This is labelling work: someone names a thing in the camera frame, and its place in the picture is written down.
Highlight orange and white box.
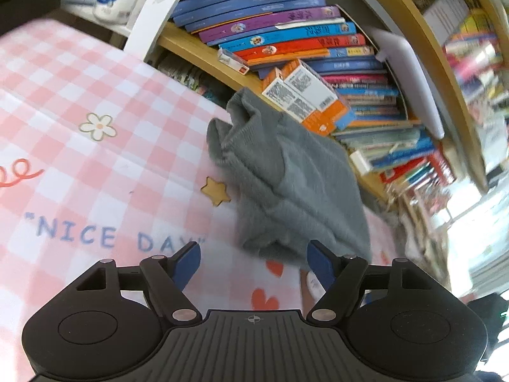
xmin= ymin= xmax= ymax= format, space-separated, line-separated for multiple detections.
xmin=261 ymin=67 xmax=357 ymax=135
xmin=278 ymin=59 xmax=353 ymax=123

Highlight grey flat folder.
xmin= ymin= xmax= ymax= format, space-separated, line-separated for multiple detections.
xmin=365 ymin=26 xmax=446 ymax=141

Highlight white charger adapter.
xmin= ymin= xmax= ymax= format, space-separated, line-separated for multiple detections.
xmin=349 ymin=150 xmax=373 ymax=176

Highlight pink checked tablecloth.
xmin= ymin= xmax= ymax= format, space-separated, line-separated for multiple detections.
xmin=0 ymin=18 xmax=410 ymax=327

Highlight stack of dark magazines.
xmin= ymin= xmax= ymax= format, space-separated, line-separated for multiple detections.
xmin=154 ymin=53 xmax=229 ymax=106

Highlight row of assorted shelf books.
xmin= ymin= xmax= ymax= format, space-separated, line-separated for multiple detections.
xmin=387 ymin=0 xmax=509 ymax=176

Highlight grey pants with white print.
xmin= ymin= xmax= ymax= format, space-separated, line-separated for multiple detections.
xmin=206 ymin=87 xmax=373 ymax=268

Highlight small white and red box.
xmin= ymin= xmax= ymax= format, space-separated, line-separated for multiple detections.
xmin=217 ymin=48 xmax=251 ymax=76

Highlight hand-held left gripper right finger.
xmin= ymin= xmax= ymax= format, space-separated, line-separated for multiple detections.
xmin=306 ymin=239 xmax=440 ymax=324

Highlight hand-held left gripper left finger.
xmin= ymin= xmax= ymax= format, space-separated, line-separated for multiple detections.
xmin=75 ymin=241 xmax=202 ymax=324

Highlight wooden bookshelf with white frame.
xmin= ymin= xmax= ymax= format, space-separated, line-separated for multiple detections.
xmin=123 ymin=0 xmax=492 ymax=216

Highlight row of colourful children's books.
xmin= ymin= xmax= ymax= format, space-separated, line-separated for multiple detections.
xmin=169 ymin=0 xmax=456 ymax=186

